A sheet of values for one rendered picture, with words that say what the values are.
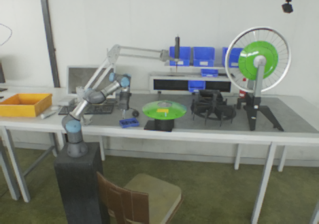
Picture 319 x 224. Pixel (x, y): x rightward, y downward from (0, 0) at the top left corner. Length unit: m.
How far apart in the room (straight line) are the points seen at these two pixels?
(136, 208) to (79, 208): 0.61
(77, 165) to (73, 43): 1.55
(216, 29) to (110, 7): 1.10
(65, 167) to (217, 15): 1.88
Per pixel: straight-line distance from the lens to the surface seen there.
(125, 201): 1.17
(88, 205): 1.65
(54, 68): 2.76
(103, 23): 2.47
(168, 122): 1.52
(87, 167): 1.44
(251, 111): 1.82
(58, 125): 1.80
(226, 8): 2.36
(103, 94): 1.44
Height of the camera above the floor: 1.65
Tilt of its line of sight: 21 degrees down
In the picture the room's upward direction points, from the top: straight up
